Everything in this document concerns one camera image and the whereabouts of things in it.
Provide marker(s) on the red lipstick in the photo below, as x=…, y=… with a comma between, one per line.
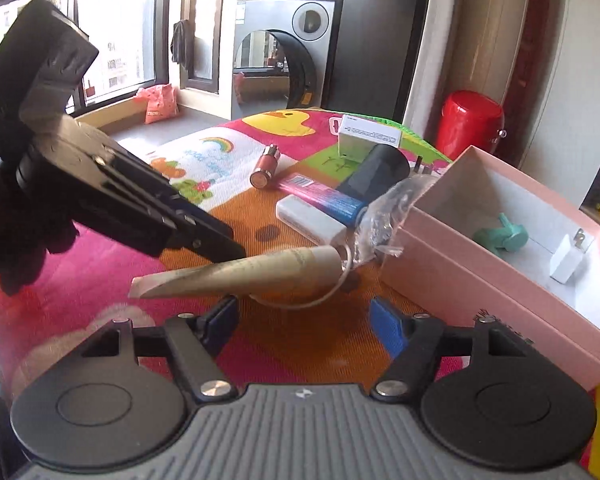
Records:
x=266, y=166

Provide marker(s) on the washing machine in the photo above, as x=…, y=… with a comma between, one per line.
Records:
x=283, y=54

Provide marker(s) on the colourful cartoon play mat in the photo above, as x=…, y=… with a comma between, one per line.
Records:
x=150, y=403

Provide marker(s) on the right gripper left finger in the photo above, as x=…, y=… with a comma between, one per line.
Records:
x=194, y=342

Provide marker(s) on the white charger plug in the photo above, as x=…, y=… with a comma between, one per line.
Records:
x=569, y=261

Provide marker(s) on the white carton box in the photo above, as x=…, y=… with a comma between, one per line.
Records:
x=358, y=136

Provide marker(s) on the pink cardboard box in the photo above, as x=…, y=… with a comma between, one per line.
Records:
x=449, y=275

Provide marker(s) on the black gloved left hand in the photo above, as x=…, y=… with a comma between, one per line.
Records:
x=27, y=236

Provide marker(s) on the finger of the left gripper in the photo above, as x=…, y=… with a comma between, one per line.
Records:
x=209, y=237

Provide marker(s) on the white power bank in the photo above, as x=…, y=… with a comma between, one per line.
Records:
x=310, y=222

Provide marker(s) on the orange plastic bag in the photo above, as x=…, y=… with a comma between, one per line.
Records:
x=161, y=102

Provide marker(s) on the pink blue toothpaste tube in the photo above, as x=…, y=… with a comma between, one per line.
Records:
x=347, y=210

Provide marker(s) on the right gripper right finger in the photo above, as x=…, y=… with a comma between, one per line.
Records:
x=412, y=342

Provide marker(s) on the clear plastic cutlery bag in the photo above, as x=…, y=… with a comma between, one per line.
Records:
x=375, y=236

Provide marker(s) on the beige paper cone tube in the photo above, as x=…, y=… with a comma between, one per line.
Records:
x=283, y=271

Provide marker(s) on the black cylinder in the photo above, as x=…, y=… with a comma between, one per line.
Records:
x=383, y=167

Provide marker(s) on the red pedal bin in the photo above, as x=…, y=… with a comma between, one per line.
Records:
x=469, y=118

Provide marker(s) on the teal plastic toy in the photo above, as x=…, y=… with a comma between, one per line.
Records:
x=509, y=237

